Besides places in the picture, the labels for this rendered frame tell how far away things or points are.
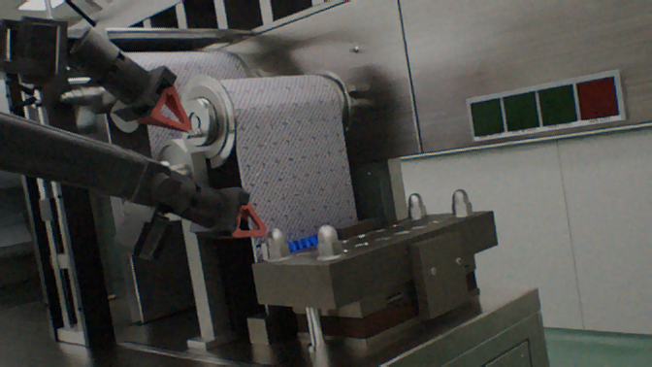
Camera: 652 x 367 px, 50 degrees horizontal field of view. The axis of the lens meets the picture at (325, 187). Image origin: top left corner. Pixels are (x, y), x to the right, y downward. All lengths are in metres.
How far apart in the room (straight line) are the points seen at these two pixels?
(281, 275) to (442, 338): 0.24
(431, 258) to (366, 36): 0.46
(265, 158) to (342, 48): 0.33
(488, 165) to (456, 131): 2.74
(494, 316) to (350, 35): 0.57
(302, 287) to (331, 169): 0.31
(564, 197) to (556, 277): 0.43
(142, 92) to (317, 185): 0.34
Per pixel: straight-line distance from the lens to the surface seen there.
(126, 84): 1.01
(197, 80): 1.13
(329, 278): 0.91
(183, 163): 1.13
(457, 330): 1.02
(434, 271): 1.04
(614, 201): 3.64
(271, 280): 1.00
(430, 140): 1.23
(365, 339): 0.98
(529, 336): 1.19
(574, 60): 1.09
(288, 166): 1.13
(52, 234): 1.39
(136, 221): 0.96
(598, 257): 3.74
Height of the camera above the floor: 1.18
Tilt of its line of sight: 3 degrees down
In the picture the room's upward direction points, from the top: 9 degrees counter-clockwise
